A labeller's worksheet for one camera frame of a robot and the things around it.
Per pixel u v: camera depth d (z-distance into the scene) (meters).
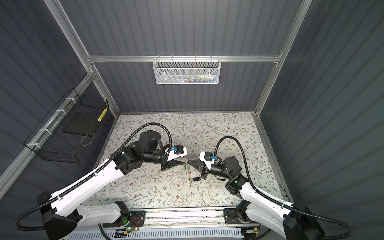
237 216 0.67
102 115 0.81
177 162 0.60
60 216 0.39
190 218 0.75
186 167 0.68
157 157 0.56
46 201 0.39
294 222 0.41
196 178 0.87
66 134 0.72
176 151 0.54
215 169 0.63
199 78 0.93
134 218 0.72
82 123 0.78
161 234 0.77
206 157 0.58
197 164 0.64
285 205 0.44
